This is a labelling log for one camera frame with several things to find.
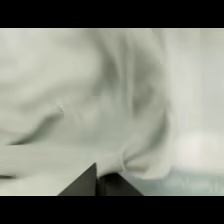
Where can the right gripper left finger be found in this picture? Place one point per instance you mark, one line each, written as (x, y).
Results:
(85, 183)

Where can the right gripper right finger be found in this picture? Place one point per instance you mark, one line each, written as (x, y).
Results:
(116, 186)

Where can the pale green shirt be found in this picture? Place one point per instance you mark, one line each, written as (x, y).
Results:
(83, 100)

